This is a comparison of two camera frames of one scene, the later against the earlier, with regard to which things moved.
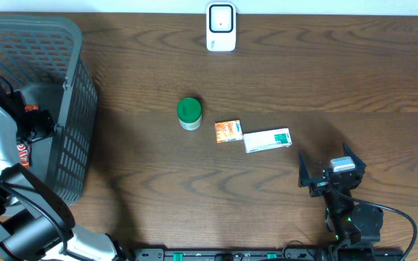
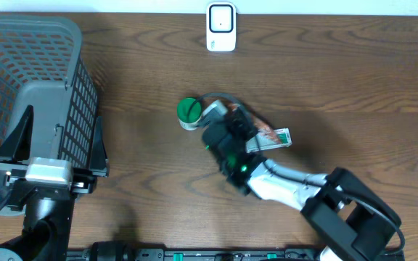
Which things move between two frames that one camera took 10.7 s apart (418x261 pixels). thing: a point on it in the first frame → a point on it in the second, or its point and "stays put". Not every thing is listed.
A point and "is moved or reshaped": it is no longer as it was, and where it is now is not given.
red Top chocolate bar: x=25 y=146 is moved or reshaped
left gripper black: x=44 y=123 → x=83 y=177
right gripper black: x=319 y=184 → x=238 y=119
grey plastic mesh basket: x=43 y=52 stays put
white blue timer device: x=220 y=27 stays put
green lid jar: x=189 y=113 stays put
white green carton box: x=266 y=140 stays put
